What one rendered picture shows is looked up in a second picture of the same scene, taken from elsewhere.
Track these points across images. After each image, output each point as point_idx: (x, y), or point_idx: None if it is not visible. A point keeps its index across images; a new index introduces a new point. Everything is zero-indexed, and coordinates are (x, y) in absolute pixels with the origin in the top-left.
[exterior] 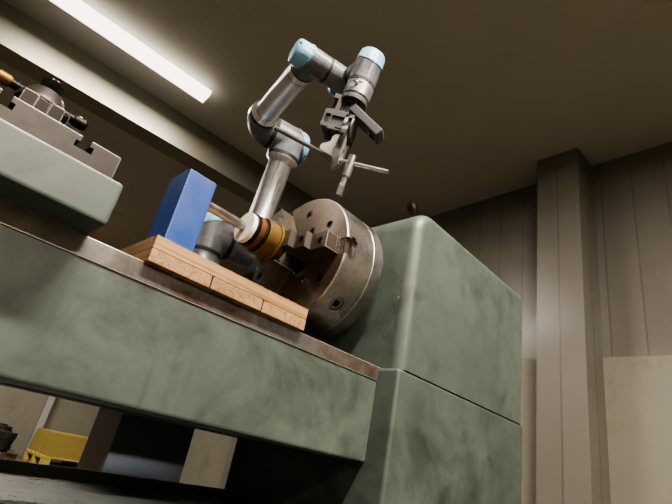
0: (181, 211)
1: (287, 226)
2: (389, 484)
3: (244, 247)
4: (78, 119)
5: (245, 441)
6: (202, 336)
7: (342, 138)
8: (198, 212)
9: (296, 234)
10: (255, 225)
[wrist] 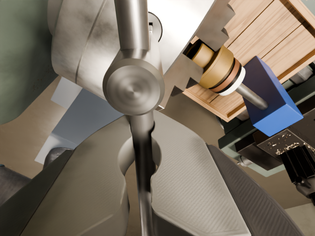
0: (284, 90)
1: (175, 72)
2: None
3: (16, 184)
4: (306, 180)
5: None
6: None
7: (257, 188)
8: (279, 87)
9: (221, 30)
10: (242, 67)
